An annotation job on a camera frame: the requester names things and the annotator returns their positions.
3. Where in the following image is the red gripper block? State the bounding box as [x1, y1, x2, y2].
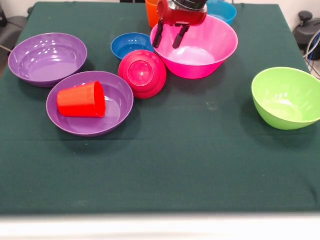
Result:
[152, 0, 208, 50]

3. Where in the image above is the dark blue plastic bowl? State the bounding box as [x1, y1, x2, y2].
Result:
[110, 32, 155, 62]

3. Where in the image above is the large pink plastic bowl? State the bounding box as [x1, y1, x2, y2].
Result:
[150, 14, 239, 80]

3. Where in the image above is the small crimson plastic bowl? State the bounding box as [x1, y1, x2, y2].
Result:
[117, 49, 167, 100]

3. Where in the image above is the red plastic cup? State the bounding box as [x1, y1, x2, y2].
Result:
[56, 80, 107, 118]

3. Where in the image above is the purple plastic bowl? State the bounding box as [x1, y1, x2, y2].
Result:
[7, 32, 88, 88]
[46, 70, 135, 138]

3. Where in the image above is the orange plastic cup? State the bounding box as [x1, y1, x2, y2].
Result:
[145, 0, 161, 29]

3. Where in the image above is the light blue plastic bowl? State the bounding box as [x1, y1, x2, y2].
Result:
[206, 0, 238, 26]

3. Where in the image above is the dark green tablecloth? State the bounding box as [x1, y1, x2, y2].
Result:
[0, 1, 320, 216]

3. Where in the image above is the green plastic bowl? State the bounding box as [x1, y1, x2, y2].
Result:
[251, 66, 320, 131]

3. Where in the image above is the grey pedestal foot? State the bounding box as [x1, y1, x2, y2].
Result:
[0, 16, 28, 51]
[292, 10, 320, 47]

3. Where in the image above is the tangled cable bundle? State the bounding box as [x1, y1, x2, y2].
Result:
[303, 28, 320, 81]

